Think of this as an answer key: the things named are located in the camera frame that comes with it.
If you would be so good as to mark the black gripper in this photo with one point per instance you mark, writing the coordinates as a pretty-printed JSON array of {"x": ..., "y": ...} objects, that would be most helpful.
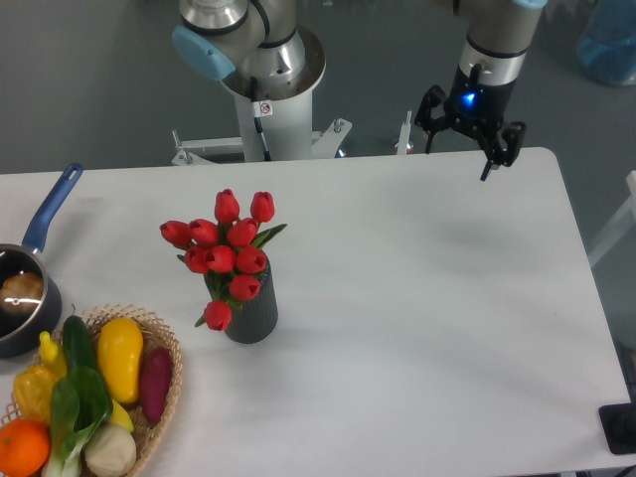
[{"x": 472, "y": 106}]

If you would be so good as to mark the red tulip bouquet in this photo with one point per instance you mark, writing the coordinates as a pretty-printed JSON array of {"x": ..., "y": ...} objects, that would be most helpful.
[{"x": 230, "y": 247}]

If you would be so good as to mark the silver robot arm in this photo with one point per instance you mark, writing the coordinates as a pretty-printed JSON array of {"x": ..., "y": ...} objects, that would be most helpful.
[{"x": 271, "y": 66}]

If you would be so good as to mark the dark grey ribbed vase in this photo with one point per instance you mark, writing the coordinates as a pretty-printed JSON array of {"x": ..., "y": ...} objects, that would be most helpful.
[{"x": 253, "y": 321}]

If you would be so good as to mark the blue translucent container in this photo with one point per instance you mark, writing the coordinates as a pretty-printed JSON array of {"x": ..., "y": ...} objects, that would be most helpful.
[{"x": 606, "y": 47}]

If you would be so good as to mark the black device at table edge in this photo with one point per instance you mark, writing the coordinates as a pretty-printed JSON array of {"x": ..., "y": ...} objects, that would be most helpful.
[{"x": 618, "y": 423}]

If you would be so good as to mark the purple sweet potato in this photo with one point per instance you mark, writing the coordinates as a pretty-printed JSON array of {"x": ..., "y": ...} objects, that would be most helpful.
[{"x": 155, "y": 379}]

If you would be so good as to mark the yellow mango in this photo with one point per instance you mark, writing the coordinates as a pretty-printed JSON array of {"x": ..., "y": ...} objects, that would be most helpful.
[{"x": 119, "y": 352}]

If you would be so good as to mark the dark green cucumber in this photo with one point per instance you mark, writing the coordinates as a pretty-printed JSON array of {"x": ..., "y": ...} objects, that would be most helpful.
[{"x": 78, "y": 345}]

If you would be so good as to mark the woven wicker basket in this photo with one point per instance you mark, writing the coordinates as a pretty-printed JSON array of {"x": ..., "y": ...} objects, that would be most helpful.
[{"x": 156, "y": 333}]

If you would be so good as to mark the green bok choy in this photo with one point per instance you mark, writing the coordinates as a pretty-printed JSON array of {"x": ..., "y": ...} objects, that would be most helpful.
[{"x": 80, "y": 405}]

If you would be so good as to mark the brown food in saucepan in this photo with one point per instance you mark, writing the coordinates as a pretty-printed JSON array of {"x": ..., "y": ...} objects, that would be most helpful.
[{"x": 22, "y": 293}]

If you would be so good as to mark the beige garlic bulb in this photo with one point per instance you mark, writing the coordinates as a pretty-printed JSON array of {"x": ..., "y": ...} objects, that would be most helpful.
[{"x": 111, "y": 452}]

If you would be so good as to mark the yellow bell pepper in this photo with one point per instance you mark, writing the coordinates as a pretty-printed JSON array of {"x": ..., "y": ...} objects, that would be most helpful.
[{"x": 33, "y": 390}]

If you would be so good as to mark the orange fruit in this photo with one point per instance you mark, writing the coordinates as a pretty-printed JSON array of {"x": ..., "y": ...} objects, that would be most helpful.
[{"x": 25, "y": 447}]

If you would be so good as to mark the white frame at right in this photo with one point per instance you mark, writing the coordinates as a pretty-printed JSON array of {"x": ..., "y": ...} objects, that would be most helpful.
[{"x": 617, "y": 226}]

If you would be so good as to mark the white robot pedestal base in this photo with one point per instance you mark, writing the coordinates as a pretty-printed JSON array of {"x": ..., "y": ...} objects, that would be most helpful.
[{"x": 269, "y": 130}]

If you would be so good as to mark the blue handled saucepan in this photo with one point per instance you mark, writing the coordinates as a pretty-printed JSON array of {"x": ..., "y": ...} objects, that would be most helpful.
[{"x": 20, "y": 333}]

